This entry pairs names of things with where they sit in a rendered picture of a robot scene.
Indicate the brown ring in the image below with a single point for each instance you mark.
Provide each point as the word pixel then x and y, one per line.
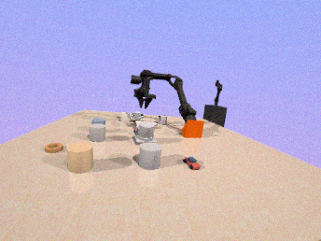
pixel 54 147

